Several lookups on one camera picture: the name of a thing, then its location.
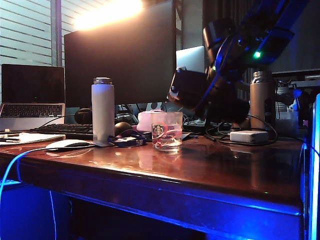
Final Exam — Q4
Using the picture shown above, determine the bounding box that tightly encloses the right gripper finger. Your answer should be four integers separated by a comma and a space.
194, 101, 213, 119
206, 58, 221, 75

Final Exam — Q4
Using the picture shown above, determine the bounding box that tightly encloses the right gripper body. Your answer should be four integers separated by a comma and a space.
214, 44, 251, 98

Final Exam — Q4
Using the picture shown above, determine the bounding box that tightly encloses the black thermos bottle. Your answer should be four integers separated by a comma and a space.
166, 66, 251, 124

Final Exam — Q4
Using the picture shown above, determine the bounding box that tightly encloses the silver thermos bottle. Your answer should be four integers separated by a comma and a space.
249, 70, 276, 131

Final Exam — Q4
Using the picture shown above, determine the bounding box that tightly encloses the glass cup with logo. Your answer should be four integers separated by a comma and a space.
151, 111, 184, 154

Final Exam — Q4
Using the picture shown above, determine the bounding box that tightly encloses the white thermos bottle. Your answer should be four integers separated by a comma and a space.
91, 76, 116, 145

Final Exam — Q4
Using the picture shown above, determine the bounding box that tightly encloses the silver laptop lid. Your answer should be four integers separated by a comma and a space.
175, 45, 206, 74

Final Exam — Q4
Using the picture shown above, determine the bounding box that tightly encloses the small brown round container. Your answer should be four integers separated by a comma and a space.
232, 121, 251, 130

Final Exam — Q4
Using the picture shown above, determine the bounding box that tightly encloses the white power adapter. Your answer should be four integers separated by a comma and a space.
229, 129, 270, 145

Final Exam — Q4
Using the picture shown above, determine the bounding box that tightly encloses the white ribbed object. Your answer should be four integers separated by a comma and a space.
275, 85, 294, 113

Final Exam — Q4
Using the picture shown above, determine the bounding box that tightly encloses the dark pleated curtain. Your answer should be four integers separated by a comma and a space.
201, 0, 253, 108

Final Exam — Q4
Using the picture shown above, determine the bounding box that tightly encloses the pink tissue pack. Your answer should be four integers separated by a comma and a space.
136, 109, 166, 133

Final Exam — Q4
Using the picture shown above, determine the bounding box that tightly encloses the translucent plastic box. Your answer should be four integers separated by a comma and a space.
276, 111, 300, 137

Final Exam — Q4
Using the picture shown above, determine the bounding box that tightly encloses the dark domed object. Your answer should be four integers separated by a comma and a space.
114, 121, 133, 137

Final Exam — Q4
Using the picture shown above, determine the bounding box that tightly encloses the large black monitor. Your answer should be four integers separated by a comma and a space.
64, 0, 177, 109

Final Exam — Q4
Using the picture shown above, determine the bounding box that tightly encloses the black spherical object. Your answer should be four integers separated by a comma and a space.
74, 108, 93, 125

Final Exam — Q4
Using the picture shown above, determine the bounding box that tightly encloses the black computer keyboard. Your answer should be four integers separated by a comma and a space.
26, 123, 95, 141

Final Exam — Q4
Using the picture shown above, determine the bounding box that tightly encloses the white computer mouse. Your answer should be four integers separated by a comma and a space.
45, 139, 95, 152

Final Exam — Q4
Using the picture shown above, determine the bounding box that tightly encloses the white paper notepad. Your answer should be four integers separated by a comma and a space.
0, 131, 66, 147

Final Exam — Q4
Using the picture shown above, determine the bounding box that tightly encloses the open silver laptop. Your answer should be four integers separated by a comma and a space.
0, 63, 66, 132

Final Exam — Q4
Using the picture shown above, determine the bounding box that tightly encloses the striped frosted window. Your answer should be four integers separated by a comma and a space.
0, 0, 76, 67

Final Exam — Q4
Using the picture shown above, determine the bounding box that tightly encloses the black charger cable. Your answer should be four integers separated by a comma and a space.
204, 114, 279, 147

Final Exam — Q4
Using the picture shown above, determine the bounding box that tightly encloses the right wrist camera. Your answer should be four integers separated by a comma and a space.
201, 19, 237, 52

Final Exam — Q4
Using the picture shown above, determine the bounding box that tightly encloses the dark wall shelf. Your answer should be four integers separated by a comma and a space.
271, 68, 320, 88

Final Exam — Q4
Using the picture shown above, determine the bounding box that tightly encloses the blue lanyard with badge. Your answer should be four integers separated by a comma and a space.
94, 129, 148, 149

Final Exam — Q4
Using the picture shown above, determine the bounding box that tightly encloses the vertical frame post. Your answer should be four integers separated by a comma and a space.
307, 92, 320, 240

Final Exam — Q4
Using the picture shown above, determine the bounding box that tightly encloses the thin white cable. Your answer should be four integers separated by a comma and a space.
48, 190, 58, 240

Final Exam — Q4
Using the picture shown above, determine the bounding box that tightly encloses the white mouse cable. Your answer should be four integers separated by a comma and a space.
0, 146, 51, 201

